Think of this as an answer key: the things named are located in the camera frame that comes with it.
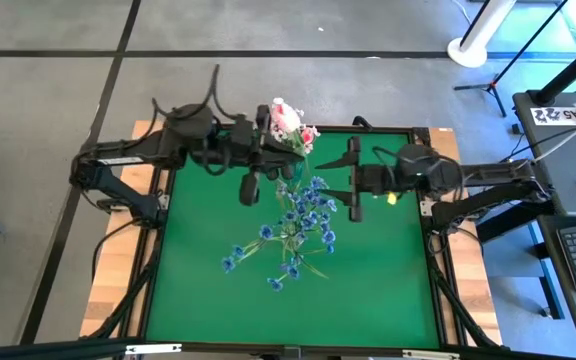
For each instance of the yellow tag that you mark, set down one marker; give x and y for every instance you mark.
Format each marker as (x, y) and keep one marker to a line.
(392, 198)

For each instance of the long-stemmed blue flower spray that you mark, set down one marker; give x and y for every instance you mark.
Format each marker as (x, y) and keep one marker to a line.
(266, 231)

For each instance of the black tripod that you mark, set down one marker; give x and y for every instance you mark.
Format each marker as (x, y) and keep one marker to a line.
(491, 86)

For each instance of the black aluminium table frame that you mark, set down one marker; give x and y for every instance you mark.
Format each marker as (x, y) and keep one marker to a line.
(288, 346)

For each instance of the grey side cart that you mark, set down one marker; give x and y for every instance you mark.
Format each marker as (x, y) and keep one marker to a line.
(568, 165)

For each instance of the silver metal bracket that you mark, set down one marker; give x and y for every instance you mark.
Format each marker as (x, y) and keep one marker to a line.
(153, 348)
(430, 355)

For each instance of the black table clamp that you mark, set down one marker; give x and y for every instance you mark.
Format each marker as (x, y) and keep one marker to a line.
(363, 121)

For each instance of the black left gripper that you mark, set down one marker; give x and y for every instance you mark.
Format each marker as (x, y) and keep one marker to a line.
(248, 150)

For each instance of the dense blue flower bunch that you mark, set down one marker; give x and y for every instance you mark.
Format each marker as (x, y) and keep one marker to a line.
(318, 182)

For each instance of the black slanted post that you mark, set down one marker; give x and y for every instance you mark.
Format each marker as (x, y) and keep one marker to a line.
(568, 75)

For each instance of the pink artificial tulip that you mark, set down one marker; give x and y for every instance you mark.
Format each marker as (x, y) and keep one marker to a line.
(309, 135)
(285, 117)

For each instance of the white paper label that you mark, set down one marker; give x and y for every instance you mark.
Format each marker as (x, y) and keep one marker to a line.
(553, 115)

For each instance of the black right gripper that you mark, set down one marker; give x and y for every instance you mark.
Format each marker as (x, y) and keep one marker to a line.
(373, 180)

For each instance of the white pole stand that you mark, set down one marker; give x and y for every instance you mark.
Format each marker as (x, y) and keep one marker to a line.
(468, 52)

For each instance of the white artificial flower bunch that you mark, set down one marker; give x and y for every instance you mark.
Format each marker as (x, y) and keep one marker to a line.
(282, 134)

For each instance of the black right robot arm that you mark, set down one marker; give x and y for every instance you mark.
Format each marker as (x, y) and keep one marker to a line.
(488, 175)

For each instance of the black frame beam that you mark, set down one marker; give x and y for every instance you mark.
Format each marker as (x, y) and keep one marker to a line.
(43, 350)

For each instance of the green table mat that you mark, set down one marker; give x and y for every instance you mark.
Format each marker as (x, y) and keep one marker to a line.
(368, 300)

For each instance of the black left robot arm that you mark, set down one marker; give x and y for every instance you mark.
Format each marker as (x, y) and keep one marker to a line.
(133, 150)

